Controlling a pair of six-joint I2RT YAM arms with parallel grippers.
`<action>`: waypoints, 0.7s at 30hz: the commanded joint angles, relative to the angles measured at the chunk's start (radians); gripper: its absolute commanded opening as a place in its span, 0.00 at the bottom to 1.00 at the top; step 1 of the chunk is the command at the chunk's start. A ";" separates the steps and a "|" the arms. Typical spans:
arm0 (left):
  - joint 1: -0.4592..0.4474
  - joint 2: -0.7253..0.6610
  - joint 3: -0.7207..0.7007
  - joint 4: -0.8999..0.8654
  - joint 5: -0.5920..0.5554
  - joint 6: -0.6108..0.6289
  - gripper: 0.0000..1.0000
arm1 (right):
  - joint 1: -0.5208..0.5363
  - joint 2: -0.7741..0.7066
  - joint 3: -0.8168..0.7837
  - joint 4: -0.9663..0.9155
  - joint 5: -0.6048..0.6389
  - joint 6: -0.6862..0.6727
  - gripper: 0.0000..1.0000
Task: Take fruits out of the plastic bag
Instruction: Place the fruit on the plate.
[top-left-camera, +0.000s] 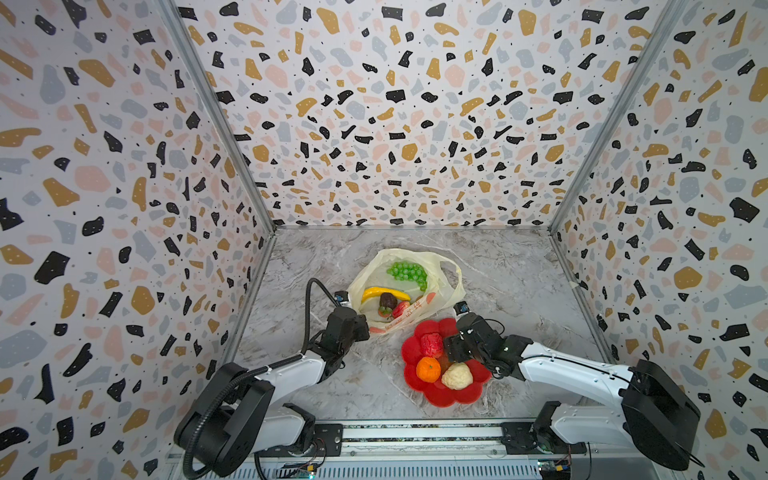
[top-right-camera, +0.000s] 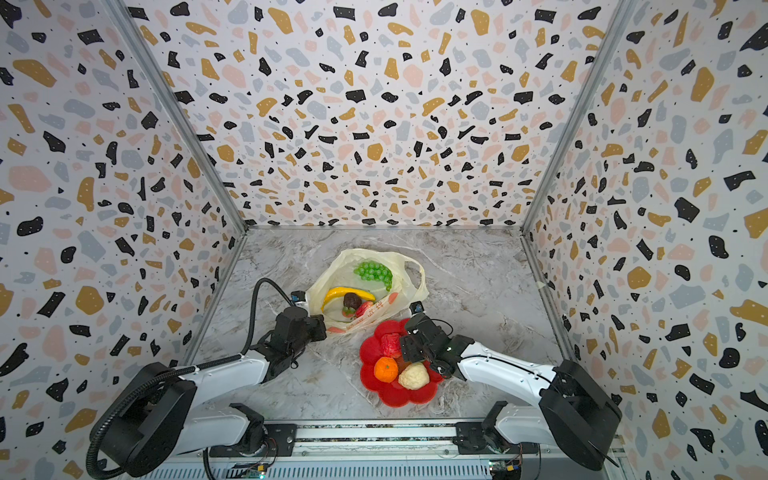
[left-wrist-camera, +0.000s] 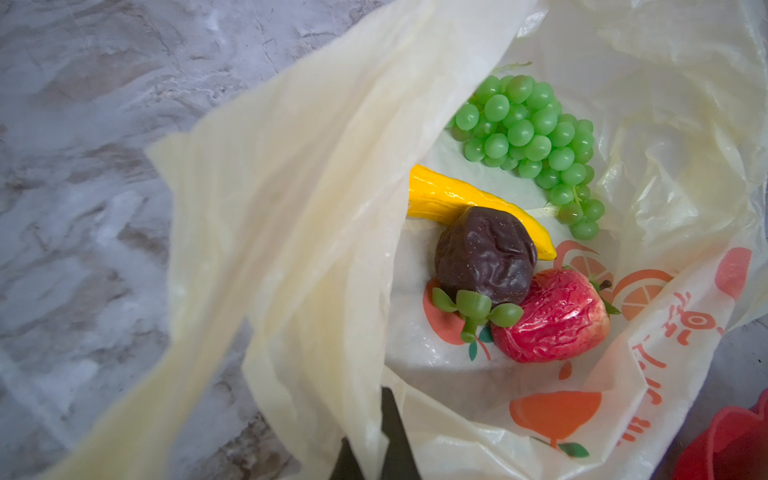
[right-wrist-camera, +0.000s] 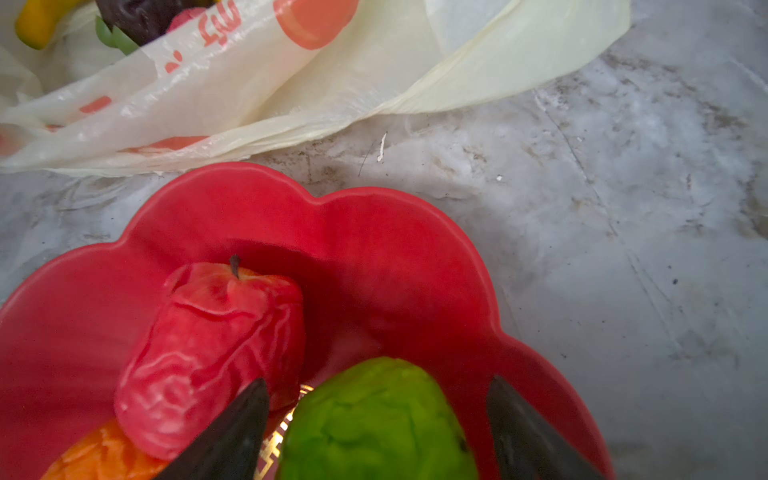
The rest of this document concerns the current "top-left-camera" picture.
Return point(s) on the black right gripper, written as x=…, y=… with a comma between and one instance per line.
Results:
x=452, y=346

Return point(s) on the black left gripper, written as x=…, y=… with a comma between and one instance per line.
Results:
x=359, y=323

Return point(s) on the cream white toy fruit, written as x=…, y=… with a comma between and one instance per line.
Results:
x=457, y=377

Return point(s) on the red toy fruit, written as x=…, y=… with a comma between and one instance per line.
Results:
x=431, y=345

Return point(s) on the yellow toy banana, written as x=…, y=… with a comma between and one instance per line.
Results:
x=375, y=292

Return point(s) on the orange toy fruit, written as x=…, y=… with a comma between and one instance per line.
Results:
x=428, y=370

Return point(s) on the yellow plastic fruit-print bag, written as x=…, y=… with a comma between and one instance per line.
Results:
x=445, y=288

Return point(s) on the red flower-shaped plate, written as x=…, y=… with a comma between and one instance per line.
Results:
x=436, y=393

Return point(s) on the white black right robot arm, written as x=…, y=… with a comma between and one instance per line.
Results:
x=637, y=406

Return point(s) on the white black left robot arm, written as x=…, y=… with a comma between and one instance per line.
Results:
x=239, y=413

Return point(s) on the green toy grape bunch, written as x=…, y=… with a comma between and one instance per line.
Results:
x=404, y=271

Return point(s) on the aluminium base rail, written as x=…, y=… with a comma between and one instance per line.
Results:
x=440, y=449

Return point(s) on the aluminium left corner post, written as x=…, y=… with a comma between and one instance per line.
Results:
x=187, y=52

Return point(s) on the aluminium corner post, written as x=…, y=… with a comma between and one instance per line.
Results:
x=669, y=16
x=187, y=52

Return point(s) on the aluminium right corner post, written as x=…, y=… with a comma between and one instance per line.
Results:
x=669, y=16

